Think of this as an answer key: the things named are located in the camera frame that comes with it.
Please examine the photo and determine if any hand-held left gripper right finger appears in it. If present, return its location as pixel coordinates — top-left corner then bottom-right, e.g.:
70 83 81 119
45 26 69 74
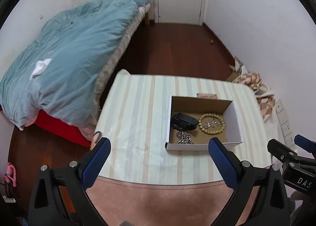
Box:
208 137 291 226

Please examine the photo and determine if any brown checked blanket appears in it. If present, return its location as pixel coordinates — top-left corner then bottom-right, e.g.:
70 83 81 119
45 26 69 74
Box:
232 73 276 123

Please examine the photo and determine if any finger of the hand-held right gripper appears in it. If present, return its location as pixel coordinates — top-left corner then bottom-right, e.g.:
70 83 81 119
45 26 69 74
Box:
294 134 316 160
267 138 300 166

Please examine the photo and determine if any brown cardboard piece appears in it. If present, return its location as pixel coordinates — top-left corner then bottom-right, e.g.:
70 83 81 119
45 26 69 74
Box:
226 55 245 83

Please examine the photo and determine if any silver charm necklace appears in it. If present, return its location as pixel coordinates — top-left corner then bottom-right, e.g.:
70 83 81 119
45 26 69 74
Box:
203 121 221 129

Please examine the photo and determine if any wooden bead bracelet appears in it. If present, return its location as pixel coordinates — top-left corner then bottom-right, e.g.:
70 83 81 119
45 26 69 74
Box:
198 113 226 135

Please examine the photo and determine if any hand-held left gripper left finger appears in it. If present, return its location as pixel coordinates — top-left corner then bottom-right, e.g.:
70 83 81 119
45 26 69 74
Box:
28 137 112 226

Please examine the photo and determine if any white cardboard box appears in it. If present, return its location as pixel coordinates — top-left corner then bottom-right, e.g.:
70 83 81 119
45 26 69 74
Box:
165 93 244 151

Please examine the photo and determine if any thick silver chain bracelet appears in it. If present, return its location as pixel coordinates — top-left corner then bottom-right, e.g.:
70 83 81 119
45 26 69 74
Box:
176 131 194 145

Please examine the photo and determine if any white paper scrap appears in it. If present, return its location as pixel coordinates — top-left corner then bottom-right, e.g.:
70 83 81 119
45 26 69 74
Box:
30 58 53 80

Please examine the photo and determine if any black wristband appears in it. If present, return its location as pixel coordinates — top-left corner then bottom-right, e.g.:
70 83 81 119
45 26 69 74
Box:
171 113 199 131

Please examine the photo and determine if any bed with blue duvet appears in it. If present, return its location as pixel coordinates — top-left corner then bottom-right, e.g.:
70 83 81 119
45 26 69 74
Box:
0 0 139 128

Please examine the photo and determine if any red bed cover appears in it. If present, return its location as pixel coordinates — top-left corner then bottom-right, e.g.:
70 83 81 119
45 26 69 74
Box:
33 111 93 147

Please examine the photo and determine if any pink object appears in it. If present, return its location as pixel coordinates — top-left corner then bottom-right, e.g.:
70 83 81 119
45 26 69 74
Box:
4 162 17 187

